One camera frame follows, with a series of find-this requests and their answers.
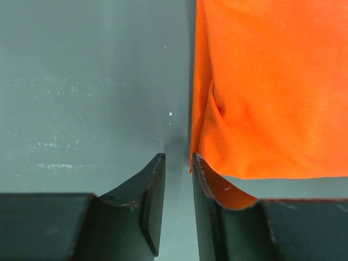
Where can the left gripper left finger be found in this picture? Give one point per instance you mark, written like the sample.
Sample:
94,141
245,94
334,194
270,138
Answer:
125,223

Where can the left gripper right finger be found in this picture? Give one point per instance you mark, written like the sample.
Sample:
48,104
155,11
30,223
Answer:
231,224

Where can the orange t shirt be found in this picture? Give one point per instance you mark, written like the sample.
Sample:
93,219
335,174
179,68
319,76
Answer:
270,88

